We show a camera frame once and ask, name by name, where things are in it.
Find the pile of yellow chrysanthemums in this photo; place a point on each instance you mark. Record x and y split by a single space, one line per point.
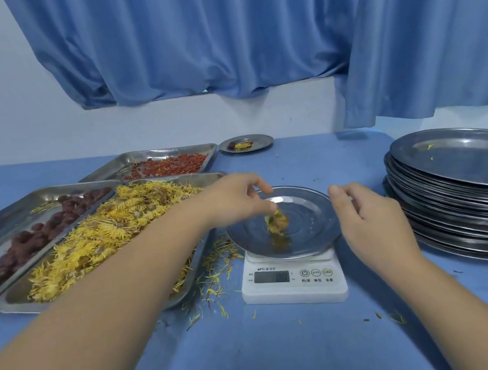
96 230

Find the round steel plate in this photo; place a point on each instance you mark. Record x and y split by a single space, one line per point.
312 218
263 141

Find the blue tablecloth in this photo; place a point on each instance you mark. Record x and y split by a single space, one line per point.
295 356

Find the stack of steel plates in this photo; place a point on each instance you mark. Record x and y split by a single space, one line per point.
467 196

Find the person's right forearm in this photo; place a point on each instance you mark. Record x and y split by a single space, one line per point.
462 319

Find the person's left forearm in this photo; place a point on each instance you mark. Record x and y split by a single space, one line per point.
100 320

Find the narrow blue curtain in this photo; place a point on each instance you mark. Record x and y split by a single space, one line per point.
439 28

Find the white digital kitchen scale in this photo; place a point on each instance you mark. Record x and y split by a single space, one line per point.
295 293

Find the wide blue curtain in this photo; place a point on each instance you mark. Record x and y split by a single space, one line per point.
204 29

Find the person's left hand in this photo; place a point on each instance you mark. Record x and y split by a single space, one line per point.
233 202

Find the person's right hand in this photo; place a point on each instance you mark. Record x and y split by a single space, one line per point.
376 227

